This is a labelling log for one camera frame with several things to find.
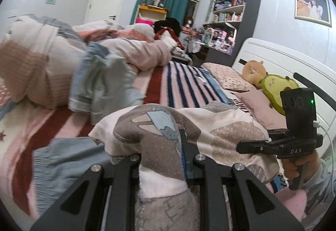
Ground person's right hand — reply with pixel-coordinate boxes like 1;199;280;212
283;153;322;182

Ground tan plush toy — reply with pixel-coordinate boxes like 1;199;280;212
241;60;267;88

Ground framed wall picture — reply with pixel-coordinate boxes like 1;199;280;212
294;0;332;28

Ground yellow shelf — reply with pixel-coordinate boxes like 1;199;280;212
136;5;169;24

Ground pink ribbed pillow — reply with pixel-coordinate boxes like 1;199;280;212
240;89;289;129

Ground floral pillow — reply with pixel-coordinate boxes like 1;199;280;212
201;62;257;92

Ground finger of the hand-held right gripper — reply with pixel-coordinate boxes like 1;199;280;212
236;140;283;155
266;128;289;140

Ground person's right forearm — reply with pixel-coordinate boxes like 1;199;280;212
301;160;336;222

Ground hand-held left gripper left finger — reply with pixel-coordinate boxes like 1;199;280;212
30;155;142;231

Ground striped printed blanket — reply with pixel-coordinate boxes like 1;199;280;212
0;60;252;227

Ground cream grey patterned fleece pants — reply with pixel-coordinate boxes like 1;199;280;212
89;101;280;231

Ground white headboard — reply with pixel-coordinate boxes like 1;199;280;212
231;37;336;148

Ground green avocado plush toy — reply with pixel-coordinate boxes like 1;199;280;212
262;74;300;116

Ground blue grey elastic waist garment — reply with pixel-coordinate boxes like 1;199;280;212
31;136;142;221

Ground white and red jacket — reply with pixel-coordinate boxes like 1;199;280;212
155;26;186;54

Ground black curved strap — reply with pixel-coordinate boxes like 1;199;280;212
293;72;336;114

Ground dark grey bookshelf desk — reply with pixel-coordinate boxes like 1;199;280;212
202;0;262;67

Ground pink duvet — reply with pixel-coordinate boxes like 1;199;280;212
0;14;171;111

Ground black garment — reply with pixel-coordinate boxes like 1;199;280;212
153;18;182;34

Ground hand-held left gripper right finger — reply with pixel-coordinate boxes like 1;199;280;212
180;129;305;231

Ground white cable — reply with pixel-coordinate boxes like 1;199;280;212
314;121;333;161

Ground white door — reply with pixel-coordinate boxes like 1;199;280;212
84;0;129;24

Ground light blue denim shorts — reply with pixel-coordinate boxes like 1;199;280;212
69;42;146;125

